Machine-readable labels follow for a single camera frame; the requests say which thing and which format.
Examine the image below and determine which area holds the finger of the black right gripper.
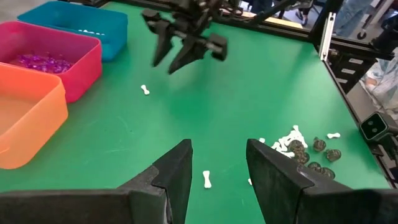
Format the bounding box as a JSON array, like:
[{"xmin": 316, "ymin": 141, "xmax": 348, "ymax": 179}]
[
  {"xmin": 169, "ymin": 35, "xmax": 208, "ymax": 75},
  {"xmin": 152, "ymin": 21, "xmax": 174, "ymax": 67}
]

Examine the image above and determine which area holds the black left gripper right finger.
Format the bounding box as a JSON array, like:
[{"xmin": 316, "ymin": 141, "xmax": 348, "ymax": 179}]
[{"xmin": 246, "ymin": 139, "xmax": 398, "ymax": 224}]

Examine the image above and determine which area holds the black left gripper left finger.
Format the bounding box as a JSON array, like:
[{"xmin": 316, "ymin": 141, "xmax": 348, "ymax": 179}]
[{"xmin": 0, "ymin": 139, "xmax": 193, "ymax": 224}]

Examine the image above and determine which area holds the blue plastic bin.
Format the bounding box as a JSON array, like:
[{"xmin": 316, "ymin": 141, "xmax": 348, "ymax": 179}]
[{"xmin": 17, "ymin": 1, "xmax": 129, "ymax": 62}]

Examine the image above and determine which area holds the person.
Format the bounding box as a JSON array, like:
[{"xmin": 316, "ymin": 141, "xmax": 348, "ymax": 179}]
[
  {"xmin": 334, "ymin": 0, "xmax": 374, "ymax": 38},
  {"xmin": 250, "ymin": 0, "xmax": 274, "ymax": 14}
]

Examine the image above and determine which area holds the pink plastic bin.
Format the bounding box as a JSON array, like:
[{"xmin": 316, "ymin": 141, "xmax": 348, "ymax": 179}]
[{"xmin": 0, "ymin": 21, "xmax": 103, "ymax": 103}]

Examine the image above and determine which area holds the orange plastic bin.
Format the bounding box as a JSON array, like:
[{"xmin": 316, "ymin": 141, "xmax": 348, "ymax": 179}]
[{"xmin": 0, "ymin": 62, "xmax": 68, "ymax": 170}]

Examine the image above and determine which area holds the silver aluminium profile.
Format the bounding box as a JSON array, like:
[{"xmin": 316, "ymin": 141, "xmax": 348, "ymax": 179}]
[{"xmin": 319, "ymin": 12, "xmax": 336, "ymax": 62}]

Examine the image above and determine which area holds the black table-level camera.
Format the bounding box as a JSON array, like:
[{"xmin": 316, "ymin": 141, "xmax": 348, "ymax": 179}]
[{"xmin": 359, "ymin": 111, "xmax": 398, "ymax": 144}]

